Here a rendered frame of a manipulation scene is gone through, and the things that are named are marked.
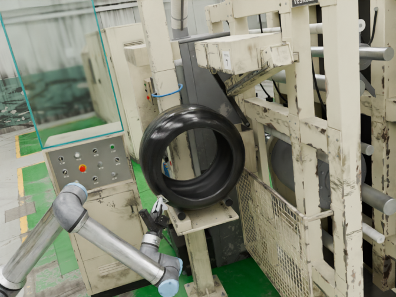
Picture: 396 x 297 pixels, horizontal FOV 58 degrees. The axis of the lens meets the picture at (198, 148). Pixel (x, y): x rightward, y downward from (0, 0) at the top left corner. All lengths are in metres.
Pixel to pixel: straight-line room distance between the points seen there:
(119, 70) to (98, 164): 2.96
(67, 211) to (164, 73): 1.00
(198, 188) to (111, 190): 0.70
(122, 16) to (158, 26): 9.36
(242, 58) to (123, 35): 3.94
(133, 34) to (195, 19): 7.03
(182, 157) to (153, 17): 0.85
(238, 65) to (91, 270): 1.94
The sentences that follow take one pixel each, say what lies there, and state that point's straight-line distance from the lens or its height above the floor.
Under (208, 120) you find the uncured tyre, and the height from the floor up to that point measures 1.40.
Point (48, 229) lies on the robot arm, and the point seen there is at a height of 1.12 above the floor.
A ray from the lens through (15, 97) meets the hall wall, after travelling 10.98.
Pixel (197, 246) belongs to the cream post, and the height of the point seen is 0.44.
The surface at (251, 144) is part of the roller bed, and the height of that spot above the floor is 1.10.
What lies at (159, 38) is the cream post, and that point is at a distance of 2.15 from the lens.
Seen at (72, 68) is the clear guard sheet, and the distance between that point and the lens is 2.48.
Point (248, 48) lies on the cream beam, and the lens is 1.63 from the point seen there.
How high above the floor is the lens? 1.86
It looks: 18 degrees down
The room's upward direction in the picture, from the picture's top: 10 degrees counter-clockwise
